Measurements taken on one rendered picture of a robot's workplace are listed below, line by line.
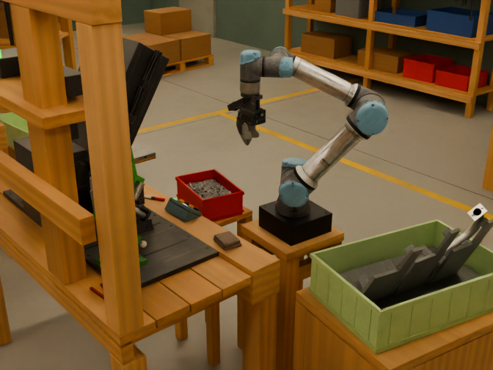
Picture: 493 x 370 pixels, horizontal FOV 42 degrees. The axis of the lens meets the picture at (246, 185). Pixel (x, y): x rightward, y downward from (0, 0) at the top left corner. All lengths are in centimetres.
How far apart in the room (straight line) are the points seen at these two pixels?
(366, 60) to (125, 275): 645
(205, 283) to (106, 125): 80
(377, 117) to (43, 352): 214
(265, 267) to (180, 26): 727
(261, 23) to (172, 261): 821
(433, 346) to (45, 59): 156
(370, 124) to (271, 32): 796
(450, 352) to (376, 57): 612
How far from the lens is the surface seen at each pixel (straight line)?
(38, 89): 212
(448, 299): 230
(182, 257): 246
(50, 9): 193
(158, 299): 227
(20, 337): 373
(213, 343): 325
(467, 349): 241
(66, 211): 203
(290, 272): 265
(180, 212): 274
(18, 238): 278
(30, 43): 211
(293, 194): 248
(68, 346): 359
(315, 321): 241
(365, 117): 236
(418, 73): 775
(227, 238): 252
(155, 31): 932
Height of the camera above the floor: 214
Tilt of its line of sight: 24 degrees down
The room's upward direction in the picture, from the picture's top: straight up
